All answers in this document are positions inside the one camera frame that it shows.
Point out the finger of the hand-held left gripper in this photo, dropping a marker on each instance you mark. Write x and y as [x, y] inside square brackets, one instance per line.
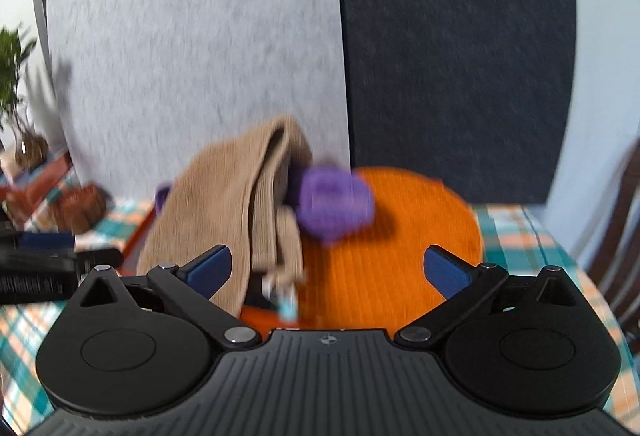
[45, 240]
[60, 260]

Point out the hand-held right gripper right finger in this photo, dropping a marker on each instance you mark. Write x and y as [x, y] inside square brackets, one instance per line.
[442, 268]

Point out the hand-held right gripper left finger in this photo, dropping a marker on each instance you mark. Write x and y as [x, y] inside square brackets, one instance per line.
[212, 266]

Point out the orange silicone honeycomb mat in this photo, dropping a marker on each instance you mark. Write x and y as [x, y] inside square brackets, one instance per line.
[400, 226]

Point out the brown fluffy towel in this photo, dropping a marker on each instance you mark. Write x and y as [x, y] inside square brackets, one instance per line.
[220, 196]

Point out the purple soft cloth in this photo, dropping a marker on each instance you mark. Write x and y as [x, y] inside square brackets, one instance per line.
[335, 201]

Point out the large wooden root carving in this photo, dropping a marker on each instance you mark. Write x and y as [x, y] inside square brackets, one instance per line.
[80, 208]

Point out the plaid tablecloth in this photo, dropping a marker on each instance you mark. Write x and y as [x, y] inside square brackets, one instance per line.
[525, 236]

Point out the potted bonsai plant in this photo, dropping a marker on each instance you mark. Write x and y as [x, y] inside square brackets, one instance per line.
[30, 151]

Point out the dark wooden chair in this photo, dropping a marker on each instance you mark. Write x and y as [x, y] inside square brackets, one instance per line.
[625, 241]

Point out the dark grey felt panel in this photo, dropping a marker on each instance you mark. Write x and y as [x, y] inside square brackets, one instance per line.
[450, 41]

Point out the light grey felt panel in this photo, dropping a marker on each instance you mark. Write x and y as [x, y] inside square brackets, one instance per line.
[175, 41]

